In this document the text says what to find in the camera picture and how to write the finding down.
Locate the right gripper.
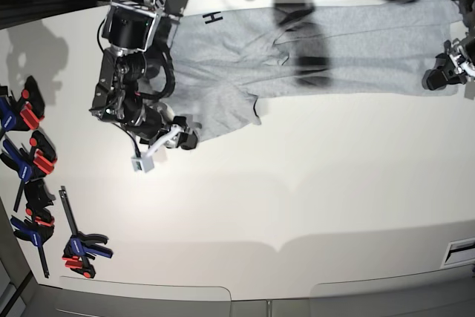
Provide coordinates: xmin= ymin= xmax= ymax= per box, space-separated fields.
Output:
xmin=122 ymin=104 xmax=202 ymax=151

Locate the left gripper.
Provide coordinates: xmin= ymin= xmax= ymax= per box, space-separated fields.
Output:
xmin=422 ymin=36 xmax=474 ymax=91

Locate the grey T-shirt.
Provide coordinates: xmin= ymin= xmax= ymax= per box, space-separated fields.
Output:
xmin=156 ymin=0 xmax=462 ymax=140

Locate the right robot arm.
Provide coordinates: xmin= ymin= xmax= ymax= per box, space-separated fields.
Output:
xmin=89 ymin=0 xmax=198 ymax=150

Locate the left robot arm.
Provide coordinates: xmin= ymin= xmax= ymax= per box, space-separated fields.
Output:
xmin=422 ymin=0 xmax=474 ymax=91

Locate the bar clamp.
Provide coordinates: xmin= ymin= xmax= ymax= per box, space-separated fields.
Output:
xmin=10 ymin=206 xmax=54 ymax=278
xmin=1 ymin=76 xmax=45 ymax=138
xmin=1 ymin=130 xmax=57 ymax=212
xmin=59 ymin=186 xmax=114 ymax=279

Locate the right bar clamp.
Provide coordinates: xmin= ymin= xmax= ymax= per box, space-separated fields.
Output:
xmin=59 ymin=186 xmax=114 ymax=279

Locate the top bar clamp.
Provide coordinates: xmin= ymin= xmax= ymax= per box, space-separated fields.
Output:
xmin=1 ymin=76 xmax=45 ymax=138

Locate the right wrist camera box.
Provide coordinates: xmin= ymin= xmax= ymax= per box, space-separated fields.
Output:
xmin=131 ymin=155 xmax=154 ymax=173

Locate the white slotted bracket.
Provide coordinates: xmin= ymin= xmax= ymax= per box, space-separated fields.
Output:
xmin=441 ymin=238 xmax=474 ymax=269

